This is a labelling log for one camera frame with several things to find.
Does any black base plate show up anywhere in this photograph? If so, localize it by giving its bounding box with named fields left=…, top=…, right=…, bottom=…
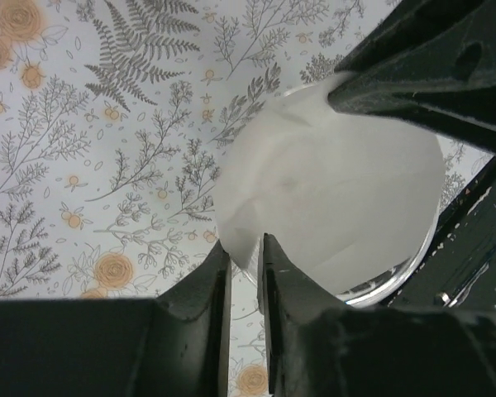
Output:
left=382, top=159, right=496, bottom=309

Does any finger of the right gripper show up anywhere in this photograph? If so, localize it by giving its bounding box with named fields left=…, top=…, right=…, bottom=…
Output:
left=327, top=67, right=496, bottom=156
left=336, top=1, right=496, bottom=83

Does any floral tablecloth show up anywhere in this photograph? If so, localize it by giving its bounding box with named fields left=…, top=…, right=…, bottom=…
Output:
left=0, top=0, right=496, bottom=397

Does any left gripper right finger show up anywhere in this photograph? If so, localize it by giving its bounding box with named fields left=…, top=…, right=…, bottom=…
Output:
left=258, top=234, right=338, bottom=396

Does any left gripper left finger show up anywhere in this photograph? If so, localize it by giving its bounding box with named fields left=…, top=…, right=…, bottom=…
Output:
left=156, top=242, right=231, bottom=396

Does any white paper coffee filter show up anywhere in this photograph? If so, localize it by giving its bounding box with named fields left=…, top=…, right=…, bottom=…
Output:
left=214, top=72, right=446, bottom=297

